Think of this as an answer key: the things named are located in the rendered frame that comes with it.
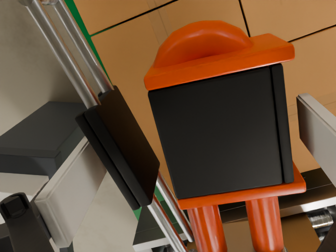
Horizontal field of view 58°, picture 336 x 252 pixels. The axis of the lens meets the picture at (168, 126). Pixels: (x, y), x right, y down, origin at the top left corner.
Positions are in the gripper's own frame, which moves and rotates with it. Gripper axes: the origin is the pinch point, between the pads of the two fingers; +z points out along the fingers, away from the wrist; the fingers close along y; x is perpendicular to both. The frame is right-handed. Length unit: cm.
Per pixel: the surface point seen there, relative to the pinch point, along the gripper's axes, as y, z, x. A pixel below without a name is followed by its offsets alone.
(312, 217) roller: 26, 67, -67
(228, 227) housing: 0.9, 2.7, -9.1
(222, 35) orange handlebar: 2.7, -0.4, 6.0
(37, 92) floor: -82, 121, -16
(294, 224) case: 19, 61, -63
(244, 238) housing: 2.0, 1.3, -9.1
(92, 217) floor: -81, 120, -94
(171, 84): -0.2, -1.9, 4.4
